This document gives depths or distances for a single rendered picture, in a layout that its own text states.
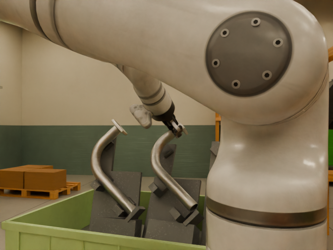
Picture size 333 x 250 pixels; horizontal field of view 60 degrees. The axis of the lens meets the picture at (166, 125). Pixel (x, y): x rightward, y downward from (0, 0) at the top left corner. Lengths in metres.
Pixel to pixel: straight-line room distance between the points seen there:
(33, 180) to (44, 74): 3.56
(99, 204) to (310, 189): 0.78
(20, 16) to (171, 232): 0.61
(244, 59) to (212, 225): 0.12
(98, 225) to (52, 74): 7.34
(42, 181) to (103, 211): 4.42
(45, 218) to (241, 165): 0.74
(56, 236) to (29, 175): 4.75
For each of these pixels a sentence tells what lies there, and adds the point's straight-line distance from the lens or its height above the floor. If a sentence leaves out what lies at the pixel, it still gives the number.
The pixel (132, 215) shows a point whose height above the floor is 0.94.
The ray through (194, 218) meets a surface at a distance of 0.79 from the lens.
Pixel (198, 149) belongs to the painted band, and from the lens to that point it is 6.89.
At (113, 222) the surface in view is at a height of 0.92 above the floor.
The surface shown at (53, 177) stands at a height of 0.36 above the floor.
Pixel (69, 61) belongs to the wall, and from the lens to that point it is 7.94.
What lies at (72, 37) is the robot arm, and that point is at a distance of 0.31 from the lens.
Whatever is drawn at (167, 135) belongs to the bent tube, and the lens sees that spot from 0.90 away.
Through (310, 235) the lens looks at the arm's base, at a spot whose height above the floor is 1.11.
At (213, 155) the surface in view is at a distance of 0.89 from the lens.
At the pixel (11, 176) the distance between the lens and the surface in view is 5.72.
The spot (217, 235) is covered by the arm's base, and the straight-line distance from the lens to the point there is 0.23.
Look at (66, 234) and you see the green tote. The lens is 0.70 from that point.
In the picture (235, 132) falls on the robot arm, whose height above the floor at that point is 1.18.
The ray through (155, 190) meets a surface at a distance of 0.85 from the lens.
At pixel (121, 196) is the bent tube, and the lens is 0.87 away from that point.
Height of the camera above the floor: 1.18
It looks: 1 degrees up
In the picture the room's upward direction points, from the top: straight up
